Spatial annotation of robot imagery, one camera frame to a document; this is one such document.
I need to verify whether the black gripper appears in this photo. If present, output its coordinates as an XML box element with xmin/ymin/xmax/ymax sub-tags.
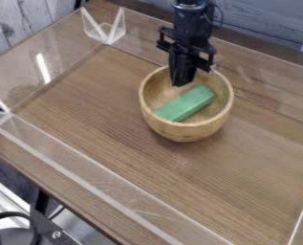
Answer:
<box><xmin>156</xmin><ymin>6</ymin><xmax>216</xmax><ymax>86</ymax></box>

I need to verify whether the light wooden bowl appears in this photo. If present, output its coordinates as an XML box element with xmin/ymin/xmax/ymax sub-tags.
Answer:
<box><xmin>138</xmin><ymin>66</ymin><xmax>234</xmax><ymax>142</ymax></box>

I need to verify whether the green rectangular block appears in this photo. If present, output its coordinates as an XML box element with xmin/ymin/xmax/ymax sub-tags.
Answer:
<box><xmin>154</xmin><ymin>84</ymin><xmax>215</xmax><ymax>123</ymax></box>

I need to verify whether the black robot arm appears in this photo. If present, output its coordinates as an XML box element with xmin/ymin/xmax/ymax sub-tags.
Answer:
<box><xmin>156</xmin><ymin>0</ymin><xmax>216</xmax><ymax>87</ymax></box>

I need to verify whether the black table leg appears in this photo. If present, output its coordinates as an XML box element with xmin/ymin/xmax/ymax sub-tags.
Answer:
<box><xmin>35</xmin><ymin>190</ymin><xmax>50</xmax><ymax>215</ymax></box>

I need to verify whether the clear acrylic enclosure wall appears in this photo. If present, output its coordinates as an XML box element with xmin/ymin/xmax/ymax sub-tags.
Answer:
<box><xmin>0</xmin><ymin>0</ymin><xmax>303</xmax><ymax>245</ymax></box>

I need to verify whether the black metal bracket with screw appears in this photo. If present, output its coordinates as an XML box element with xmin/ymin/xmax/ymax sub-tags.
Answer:
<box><xmin>30</xmin><ymin>210</ymin><xmax>82</xmax><ymax>245</ymax></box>

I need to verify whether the black cable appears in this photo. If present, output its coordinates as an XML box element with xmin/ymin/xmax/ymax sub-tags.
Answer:
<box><xmin>0</xmin><ymin>211</ymin><xmax>43</xmax><ymax>245</ymax></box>

